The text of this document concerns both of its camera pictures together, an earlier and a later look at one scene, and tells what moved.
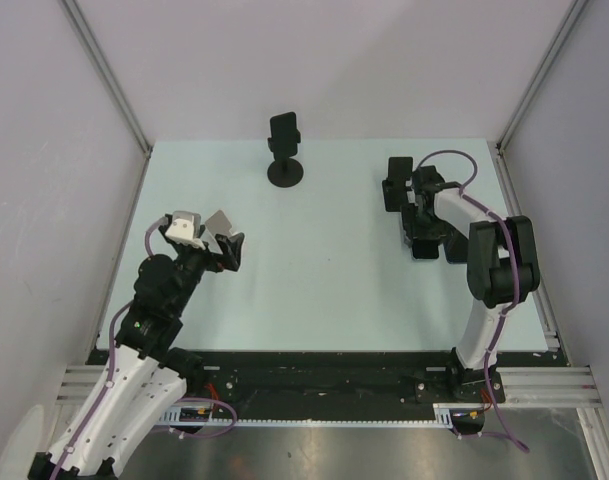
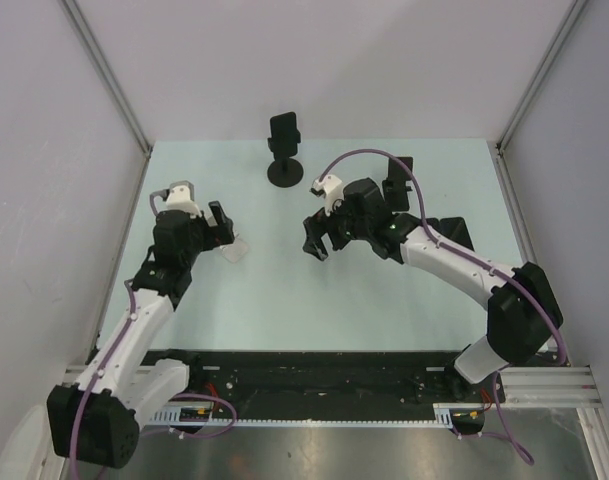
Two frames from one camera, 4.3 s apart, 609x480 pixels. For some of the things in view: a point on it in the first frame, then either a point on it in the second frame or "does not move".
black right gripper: x=413 y=230 → x=320 y=222
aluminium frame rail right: x=542 y=387 does not move
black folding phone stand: x=400 y=170 does not move
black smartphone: x=283 y=130 does not move
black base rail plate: x=217 y=379 does not move
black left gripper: x=219 y=262 → x=215 y=235
